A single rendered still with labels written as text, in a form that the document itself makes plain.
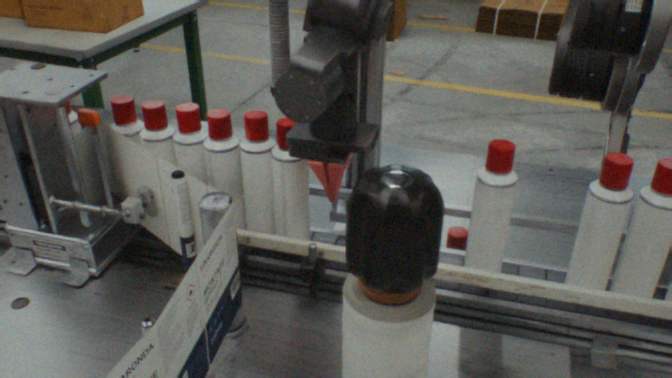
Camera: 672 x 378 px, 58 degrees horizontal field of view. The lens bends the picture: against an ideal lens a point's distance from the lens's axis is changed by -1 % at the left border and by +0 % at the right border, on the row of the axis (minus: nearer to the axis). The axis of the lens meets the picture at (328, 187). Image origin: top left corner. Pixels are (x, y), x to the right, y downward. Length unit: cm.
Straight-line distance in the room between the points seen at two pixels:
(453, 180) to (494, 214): 41
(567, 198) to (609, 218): 40
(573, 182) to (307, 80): 77
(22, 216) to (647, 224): 81
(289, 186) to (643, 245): 46
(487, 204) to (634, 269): 20
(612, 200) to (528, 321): 20
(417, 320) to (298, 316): 29
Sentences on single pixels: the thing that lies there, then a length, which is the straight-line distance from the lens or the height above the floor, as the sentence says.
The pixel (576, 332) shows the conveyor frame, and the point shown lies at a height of 86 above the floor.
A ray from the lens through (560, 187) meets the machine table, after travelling 125.
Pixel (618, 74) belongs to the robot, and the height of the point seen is 90.
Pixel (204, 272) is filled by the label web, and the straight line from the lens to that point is 63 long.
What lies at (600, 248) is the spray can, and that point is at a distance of 84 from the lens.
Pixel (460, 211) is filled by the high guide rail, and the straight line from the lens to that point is 88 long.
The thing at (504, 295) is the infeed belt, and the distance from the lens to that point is 87.
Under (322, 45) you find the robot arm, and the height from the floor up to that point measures 123.
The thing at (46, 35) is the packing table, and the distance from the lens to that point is 246.
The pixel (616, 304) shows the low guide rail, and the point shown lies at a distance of 86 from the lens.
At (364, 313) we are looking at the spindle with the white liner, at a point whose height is 106.
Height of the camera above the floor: 143
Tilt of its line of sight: 31 degrees down
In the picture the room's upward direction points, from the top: straight up
